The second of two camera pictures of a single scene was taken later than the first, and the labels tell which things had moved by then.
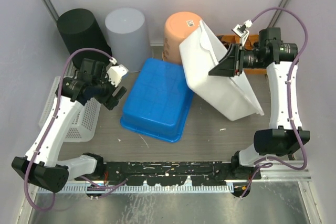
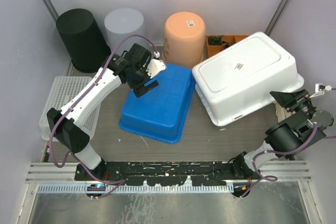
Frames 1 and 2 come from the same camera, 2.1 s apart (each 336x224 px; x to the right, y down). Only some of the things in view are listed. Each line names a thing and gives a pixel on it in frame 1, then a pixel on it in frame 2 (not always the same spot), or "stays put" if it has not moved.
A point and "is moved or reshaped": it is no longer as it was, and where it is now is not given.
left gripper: x=110 y=100 to x=140 y=88
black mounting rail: x=169 y=173 stays put
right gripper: x=231 y=64 to x=285 y=98
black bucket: x=80 y=30 stays put
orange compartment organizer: x=234 y=39 to x=212 y=49
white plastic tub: x=233 y=97 is moved or reshaped
